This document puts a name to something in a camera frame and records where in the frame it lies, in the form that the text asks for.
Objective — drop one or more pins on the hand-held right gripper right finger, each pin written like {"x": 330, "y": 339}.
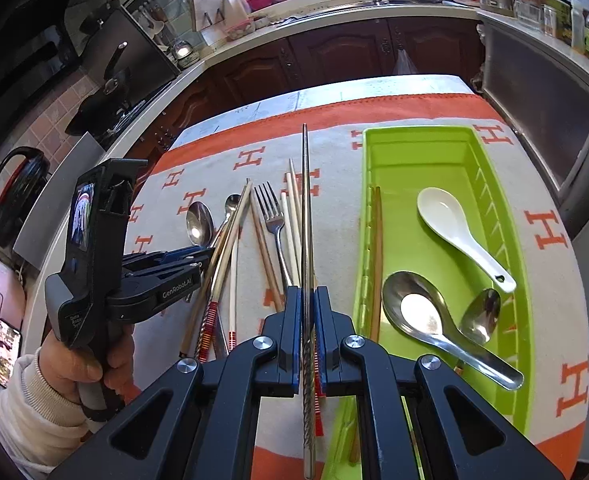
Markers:
{"x": 323, "y": 340}

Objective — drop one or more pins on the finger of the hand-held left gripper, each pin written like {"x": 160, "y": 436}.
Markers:
{"x": 169, "y": 256}
{"x": 174, "y": 271}

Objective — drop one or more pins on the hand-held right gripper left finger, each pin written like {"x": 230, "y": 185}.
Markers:
{"x": 294, "y": 340}

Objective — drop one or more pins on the dark wooden chopstick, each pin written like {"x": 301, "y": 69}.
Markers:
{"x": 377, "y": 260}
{"x": 264, "y": 260}

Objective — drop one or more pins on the pile of chopsticks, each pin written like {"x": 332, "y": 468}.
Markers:
{"x": 239, "y": 205}

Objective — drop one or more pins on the large steel soup spoon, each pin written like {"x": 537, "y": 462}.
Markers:
{"x": 414, "y": 310}

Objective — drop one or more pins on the steel fork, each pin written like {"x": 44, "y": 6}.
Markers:
{"x": 269, "y": 205}

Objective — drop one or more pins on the white ceramic spoon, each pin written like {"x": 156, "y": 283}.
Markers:
{"x": 439, "y": 210}

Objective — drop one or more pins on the green plastic tray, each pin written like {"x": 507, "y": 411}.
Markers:
{"x": 414, "y": 170}

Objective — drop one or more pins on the person's left forearm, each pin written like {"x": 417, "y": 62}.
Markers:
{"x": 29, "y": 420}

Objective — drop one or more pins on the person's left hand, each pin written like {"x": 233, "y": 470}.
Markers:
{"x": 67, "y": 367}

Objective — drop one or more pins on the steel sheet panel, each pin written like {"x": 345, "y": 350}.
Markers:
{"x": 57, "y": 225}

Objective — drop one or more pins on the smartphone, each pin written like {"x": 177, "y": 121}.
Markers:
{"x": 7, "y": 352}

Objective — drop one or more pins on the orange and grey printed blanket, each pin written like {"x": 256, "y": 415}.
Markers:
{"x": 334, "y": 200}

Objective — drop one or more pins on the black wok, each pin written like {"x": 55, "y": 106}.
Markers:
{"x": 104, "y": 107}

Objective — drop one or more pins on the glass pot with lid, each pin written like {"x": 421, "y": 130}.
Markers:
{"x": 184, "y": 51}

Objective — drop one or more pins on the steel stove splash guard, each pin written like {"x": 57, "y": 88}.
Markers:
{"x": 134, "y": 35}

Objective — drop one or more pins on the pink food container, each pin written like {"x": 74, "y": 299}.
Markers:
{"x": 239, "y": 29}

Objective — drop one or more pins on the white cutting board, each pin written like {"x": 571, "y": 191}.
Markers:
{"x": 212, "y": 7}

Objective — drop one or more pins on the black range hood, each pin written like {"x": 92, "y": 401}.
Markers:
{"x": 19, "y": 35}

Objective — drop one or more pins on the dark wooden kitchen cabinets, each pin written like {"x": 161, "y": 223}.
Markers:
{"x": 334, "y": 50}

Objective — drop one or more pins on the white plastic bag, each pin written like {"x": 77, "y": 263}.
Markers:
{"x": 404, "y": 63}

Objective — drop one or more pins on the glass jar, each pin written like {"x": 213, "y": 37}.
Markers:
{"x": 526, "y": 2}

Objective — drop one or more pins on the green jars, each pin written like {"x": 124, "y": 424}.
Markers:
{"x": 556, "y": 17}

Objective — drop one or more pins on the white plastic bottle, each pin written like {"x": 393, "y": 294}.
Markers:
{"x": 577, "y": 25}

